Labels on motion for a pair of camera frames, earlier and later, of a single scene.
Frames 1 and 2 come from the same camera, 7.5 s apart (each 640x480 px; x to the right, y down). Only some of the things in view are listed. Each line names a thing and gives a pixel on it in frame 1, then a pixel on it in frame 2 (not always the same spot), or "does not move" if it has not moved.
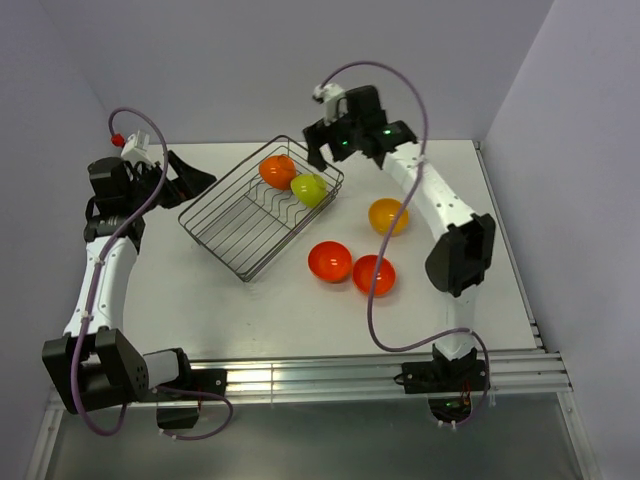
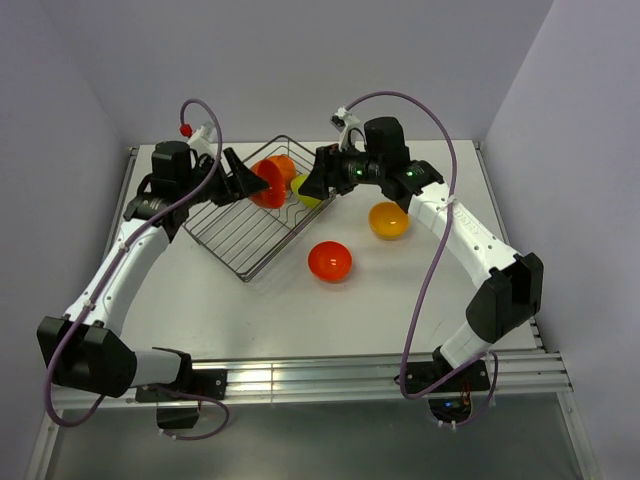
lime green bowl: x=311 y=189 does not move
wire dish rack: x=245 y=221 does not move
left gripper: x=189 y=182 -> x=241 y=184
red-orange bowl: x=364 y=274 -> x=279 y=172
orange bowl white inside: x=278 y=171 does not move
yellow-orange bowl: x=383 y=212 does not move
